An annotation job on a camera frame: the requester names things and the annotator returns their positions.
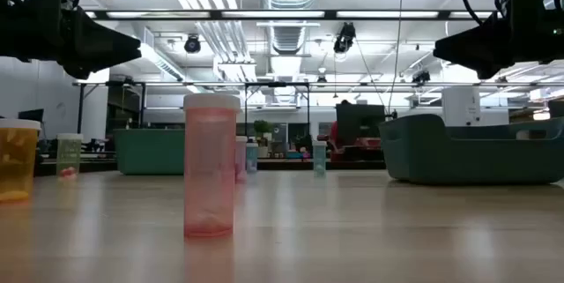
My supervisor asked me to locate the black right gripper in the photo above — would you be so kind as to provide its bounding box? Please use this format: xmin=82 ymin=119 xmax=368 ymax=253
xmin=432 ymin=0 xmax=543 ymax=80

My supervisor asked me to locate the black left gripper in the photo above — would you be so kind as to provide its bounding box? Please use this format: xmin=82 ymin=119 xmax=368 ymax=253
xmin=26 ymin=0 xmax=143 ymax=80

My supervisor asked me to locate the small green pill bottle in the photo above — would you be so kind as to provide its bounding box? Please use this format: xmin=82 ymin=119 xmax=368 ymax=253
xmin=56 ymin=132 xmax=84 ymax=182

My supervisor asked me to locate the wide yellow pill bottle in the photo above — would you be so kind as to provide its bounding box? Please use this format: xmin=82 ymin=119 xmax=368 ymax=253
xmin=0 ymin=118 xmax=42 ymax=203

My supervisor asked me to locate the large orange-pink pill bottle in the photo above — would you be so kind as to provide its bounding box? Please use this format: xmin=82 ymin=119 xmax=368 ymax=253
xmin=182 ymin=93 xmax=242 ymax=238

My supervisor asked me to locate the small pink pill bottle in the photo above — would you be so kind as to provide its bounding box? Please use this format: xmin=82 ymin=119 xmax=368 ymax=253
xmin=234 ymin=135 xmax=249 ymax=183

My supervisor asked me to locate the small blue pill bottle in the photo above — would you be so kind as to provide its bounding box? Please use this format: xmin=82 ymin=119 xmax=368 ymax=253
xmin=245 ymin=142 xmax=260 ymax=175

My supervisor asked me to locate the small teal pill bottle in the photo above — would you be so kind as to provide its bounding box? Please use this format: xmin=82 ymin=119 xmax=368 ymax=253
xmin=312 ymin=140 xmax=328 ymax=178

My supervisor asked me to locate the green plastic bin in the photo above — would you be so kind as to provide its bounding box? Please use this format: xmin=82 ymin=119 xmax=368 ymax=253
xmin=113 ymin=128 xmax=186 ymax=175

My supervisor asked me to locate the dark teal plastic bin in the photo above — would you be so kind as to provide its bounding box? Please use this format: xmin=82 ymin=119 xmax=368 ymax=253
xmin=378 ymin=113 xmax=564 ymax=186

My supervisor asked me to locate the white square column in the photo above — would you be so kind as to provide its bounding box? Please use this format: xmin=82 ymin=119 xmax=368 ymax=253
xmin=442 ymin=85 xmax=482 ymax=127

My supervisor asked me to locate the black ceiling spotlight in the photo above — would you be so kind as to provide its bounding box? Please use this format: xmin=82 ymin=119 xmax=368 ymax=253
xmin=333 ymin=21 xmax=357 ymax=55
xmin=183 ymin=34 xmax=203 ymax=55
xmin=412 ymin=69 xmax=432 ymax=85

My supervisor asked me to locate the dark storage shelf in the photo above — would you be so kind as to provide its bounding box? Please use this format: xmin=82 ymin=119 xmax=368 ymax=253
xmin=105 ymin=80 xmax=147 ymax=159

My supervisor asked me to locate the small dark monitor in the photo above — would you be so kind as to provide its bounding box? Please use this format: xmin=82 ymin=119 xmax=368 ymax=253
xmin=17 ymin=108 xmax=45 ymax=137

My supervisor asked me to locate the black overhead light bar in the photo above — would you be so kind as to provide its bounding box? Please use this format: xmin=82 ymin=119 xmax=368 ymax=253
xmin=85 ymin=8 xmax=499 ymax=21

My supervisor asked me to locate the black monitor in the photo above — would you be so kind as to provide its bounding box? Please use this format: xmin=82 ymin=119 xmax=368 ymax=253
xmin=335 ymin=103 xmax=387 ymax=139

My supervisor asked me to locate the person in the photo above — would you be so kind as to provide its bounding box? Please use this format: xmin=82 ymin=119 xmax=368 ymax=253
xmin=328 ymin=99 xmax=353 ymax=160

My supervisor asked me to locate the green potted plant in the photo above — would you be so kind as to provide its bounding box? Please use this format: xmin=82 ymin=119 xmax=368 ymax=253
xmin=253 ymin=119 xmax=274 ymax=159

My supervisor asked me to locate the thin hanging cable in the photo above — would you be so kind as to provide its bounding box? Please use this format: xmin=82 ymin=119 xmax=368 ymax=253
xmin=386 ymin=0 xmax=404 ymax=115

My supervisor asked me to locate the black metal workstation frame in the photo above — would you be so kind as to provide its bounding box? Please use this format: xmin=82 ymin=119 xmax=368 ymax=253
xmin=72 ymin=80 xmax=312 ymax=160

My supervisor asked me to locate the black aluminium table frame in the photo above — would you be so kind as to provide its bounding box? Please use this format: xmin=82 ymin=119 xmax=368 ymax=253
xmin=33 ymin=158 xmax=387 ymax=177

